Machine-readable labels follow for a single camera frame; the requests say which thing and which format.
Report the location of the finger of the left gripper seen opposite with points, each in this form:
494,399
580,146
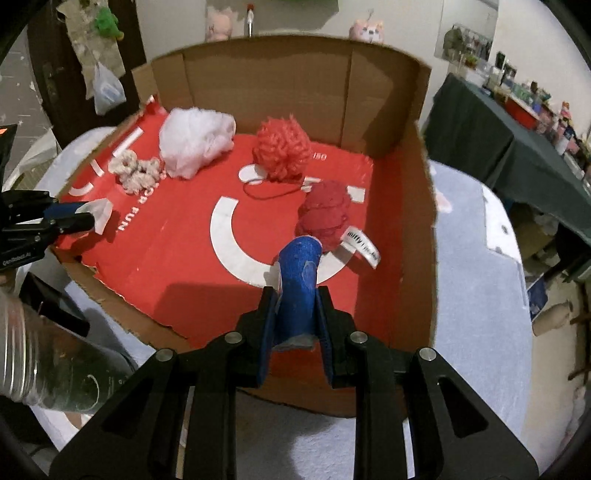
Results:
72,217

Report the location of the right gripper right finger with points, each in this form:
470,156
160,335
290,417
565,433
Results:
416,416

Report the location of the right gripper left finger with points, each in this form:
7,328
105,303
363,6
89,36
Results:
175,416

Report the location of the cream crochet scrunchie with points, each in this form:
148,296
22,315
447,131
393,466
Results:
135,175

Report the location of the white mesh bath pouf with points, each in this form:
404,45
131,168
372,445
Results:
190,139

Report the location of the red mesh bath pouf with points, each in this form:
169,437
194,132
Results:
283,150

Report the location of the blue cloth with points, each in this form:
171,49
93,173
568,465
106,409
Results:
298,275

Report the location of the red knitted plush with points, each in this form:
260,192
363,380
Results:
324,215

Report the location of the floral patterned tin box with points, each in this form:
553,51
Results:
56,306

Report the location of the glass jar with metal lid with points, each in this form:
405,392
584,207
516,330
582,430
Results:
45,365

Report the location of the clear plastic bag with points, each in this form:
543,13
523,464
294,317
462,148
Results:
108,92

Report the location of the hanging fabric organizer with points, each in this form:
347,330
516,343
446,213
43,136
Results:
89,47

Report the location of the red lined cardboard box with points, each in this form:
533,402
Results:
178,264

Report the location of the green plush toy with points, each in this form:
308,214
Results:
106,24

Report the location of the pink plush pig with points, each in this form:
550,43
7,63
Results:
219,24

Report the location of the dark green tablecloth table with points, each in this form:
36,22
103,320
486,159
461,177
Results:
469,131

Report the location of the pink cat plush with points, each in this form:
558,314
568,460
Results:
368,30

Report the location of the wall mirror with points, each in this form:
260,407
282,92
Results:
467,30

